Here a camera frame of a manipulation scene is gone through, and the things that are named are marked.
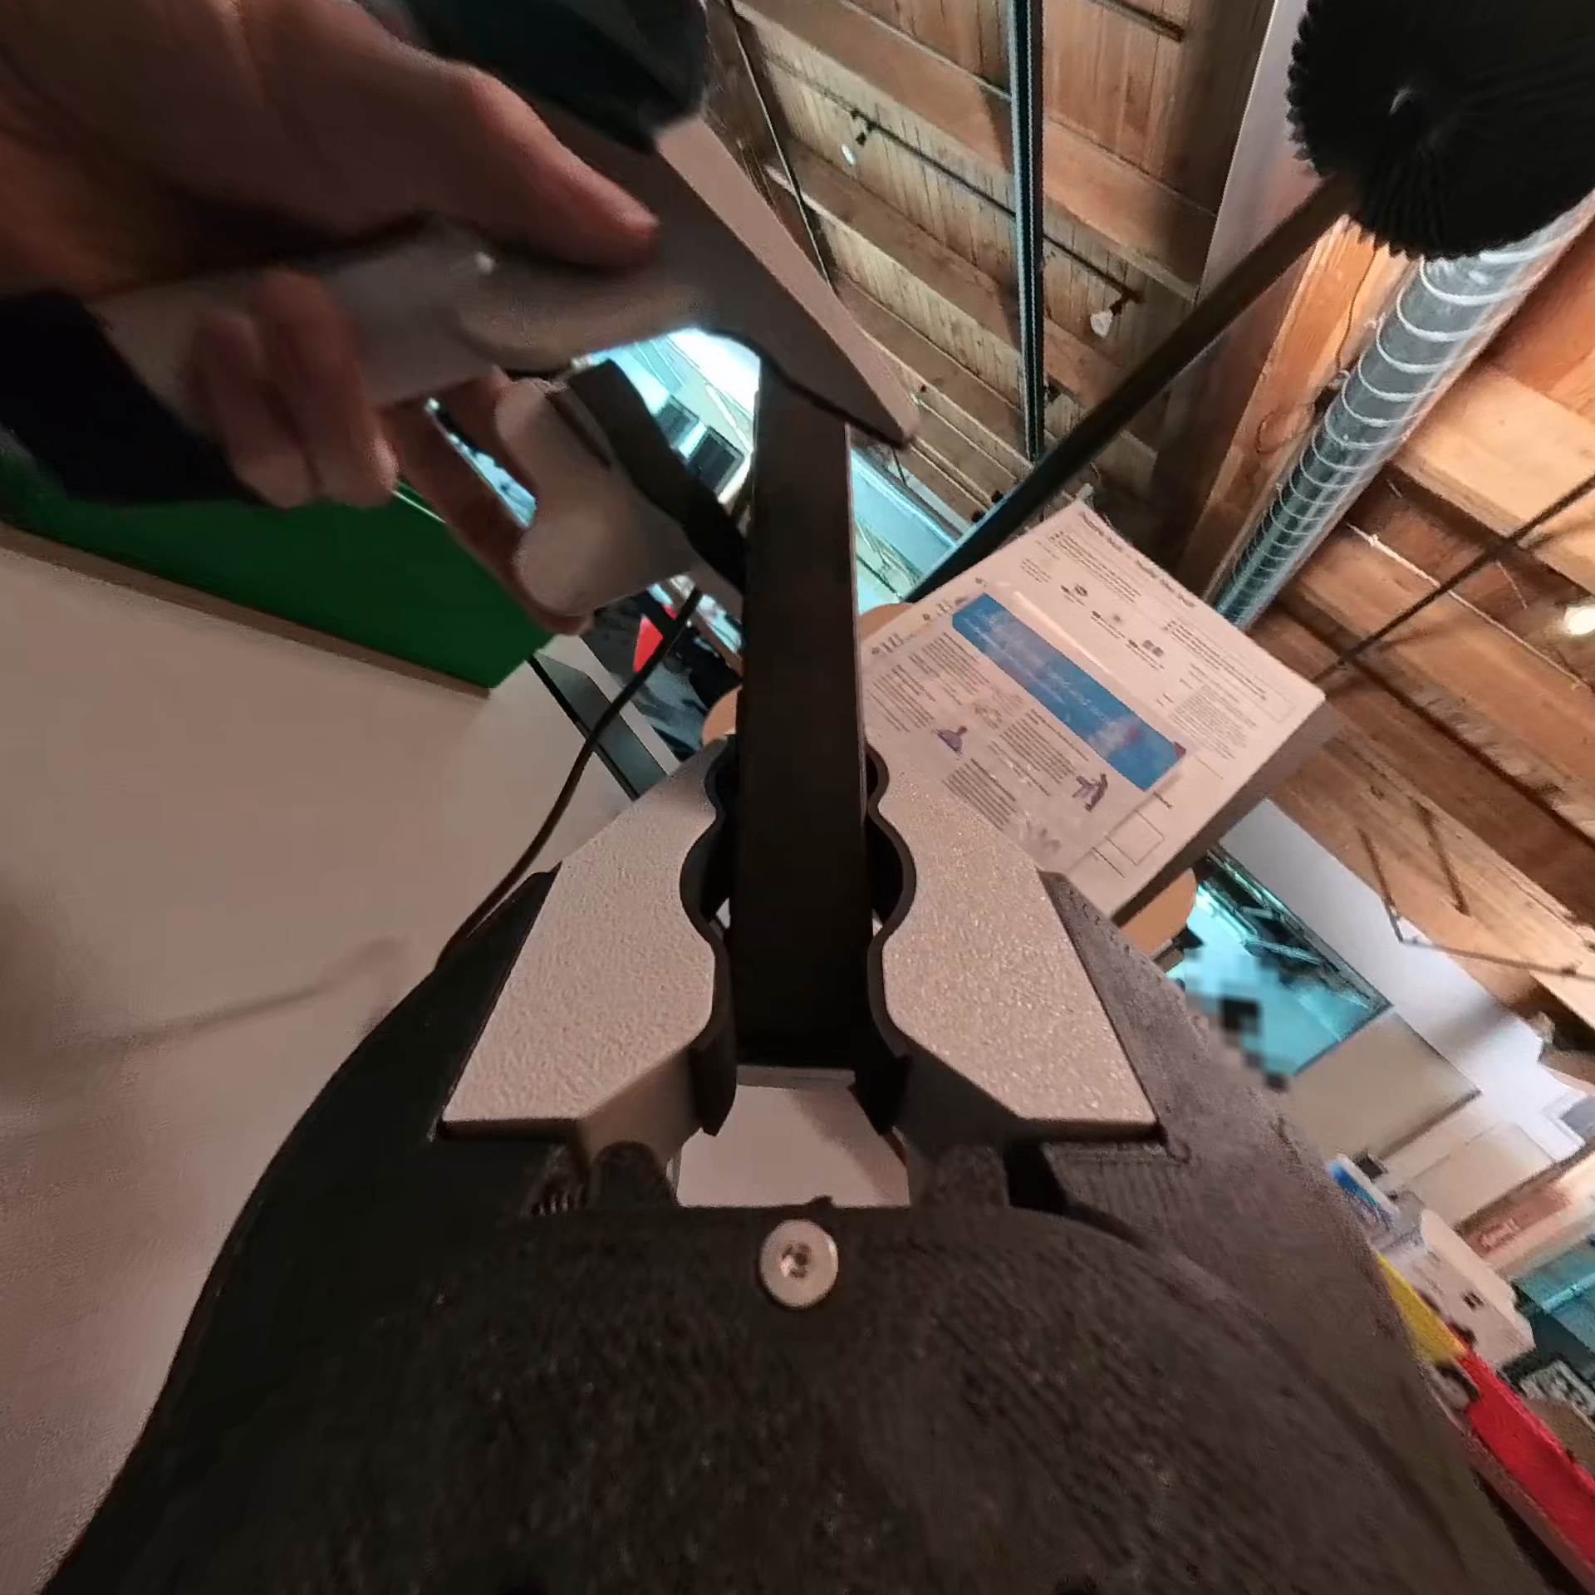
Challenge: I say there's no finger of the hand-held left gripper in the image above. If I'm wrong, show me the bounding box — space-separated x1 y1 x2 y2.
650 114 920 448

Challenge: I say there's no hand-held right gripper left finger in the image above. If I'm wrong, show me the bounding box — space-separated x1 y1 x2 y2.
438 737 742 1155

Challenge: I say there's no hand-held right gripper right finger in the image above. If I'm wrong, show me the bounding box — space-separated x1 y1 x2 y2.
856 745 1157 1138

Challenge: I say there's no black rectangular usb adapter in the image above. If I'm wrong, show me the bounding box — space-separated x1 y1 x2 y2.
728 367 873 1073

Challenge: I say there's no person's left hand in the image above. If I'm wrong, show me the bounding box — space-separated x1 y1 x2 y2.
0 0 662 638

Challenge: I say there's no instruction sheet board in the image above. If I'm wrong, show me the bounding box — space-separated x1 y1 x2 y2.
859 498 1334 925

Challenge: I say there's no black metal pole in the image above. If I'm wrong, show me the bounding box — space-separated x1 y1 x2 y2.
903 175 1364 600

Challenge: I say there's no green plastic bin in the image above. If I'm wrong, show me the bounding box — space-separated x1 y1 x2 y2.
0 448 556 693

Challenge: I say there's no white storage box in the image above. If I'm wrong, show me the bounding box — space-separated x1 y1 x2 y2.
1326 1153 1535 1364

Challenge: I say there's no red plastic crate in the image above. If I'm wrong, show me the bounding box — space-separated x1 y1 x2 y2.
1454 1343 1595 1554

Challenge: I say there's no black pleated round shade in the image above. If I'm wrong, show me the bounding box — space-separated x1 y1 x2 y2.
1283 0 1595 264

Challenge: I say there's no black ceiling rail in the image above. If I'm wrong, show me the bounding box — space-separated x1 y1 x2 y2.
1006 0 1049 464

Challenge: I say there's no silver flexible air duct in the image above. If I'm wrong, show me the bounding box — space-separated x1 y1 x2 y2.
1214 205 1595 631

